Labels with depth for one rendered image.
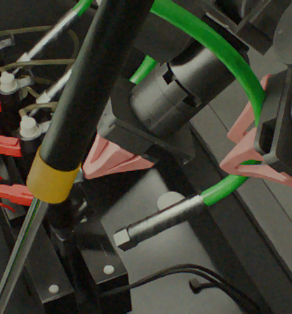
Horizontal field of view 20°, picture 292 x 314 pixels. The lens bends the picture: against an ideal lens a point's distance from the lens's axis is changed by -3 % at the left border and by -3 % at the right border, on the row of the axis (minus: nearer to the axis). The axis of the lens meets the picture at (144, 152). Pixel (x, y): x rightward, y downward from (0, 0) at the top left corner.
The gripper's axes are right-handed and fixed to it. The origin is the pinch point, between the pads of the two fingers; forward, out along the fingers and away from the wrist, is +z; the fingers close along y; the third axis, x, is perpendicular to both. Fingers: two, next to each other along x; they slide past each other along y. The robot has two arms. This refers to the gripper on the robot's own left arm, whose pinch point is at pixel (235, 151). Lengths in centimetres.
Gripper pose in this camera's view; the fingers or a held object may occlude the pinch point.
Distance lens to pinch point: 71.7
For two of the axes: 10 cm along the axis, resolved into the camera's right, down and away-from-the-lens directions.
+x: 7.6, 4.9, 4.4
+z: -6.0, 2.5, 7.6
